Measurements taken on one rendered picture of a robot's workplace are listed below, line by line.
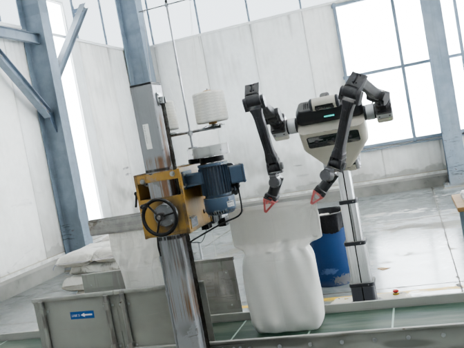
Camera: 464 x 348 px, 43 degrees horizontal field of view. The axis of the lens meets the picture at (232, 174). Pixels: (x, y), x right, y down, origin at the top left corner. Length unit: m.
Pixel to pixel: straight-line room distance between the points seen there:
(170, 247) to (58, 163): 6.29
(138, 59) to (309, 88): 3.41
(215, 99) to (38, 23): 6.49
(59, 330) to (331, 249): 2.62
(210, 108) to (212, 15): 8.90
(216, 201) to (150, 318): 0.82
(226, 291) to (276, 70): 8.03
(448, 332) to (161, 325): 1.43
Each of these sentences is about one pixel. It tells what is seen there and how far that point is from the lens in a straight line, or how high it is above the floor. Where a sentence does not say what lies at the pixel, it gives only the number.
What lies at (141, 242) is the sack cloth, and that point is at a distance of 3.42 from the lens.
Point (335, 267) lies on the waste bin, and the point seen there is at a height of 0.17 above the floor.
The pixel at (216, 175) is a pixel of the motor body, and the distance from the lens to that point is 2.79.
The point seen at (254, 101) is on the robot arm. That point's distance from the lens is 2.96.
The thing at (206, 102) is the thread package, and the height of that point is 1.63.
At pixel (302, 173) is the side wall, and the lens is 11.24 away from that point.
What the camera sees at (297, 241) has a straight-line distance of 3.13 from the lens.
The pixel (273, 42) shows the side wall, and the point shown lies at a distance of 11.37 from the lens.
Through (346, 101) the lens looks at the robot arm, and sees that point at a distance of 2.90.
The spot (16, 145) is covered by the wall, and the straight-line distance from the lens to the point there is 8.53.
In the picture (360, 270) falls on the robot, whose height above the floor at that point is 0.52.
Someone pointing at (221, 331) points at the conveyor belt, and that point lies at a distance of 3.44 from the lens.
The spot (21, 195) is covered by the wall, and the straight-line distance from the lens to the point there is 8.44.
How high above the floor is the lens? 1.41
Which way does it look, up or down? 3 degrees down
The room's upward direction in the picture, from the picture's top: 10 degrees counter-clockwise
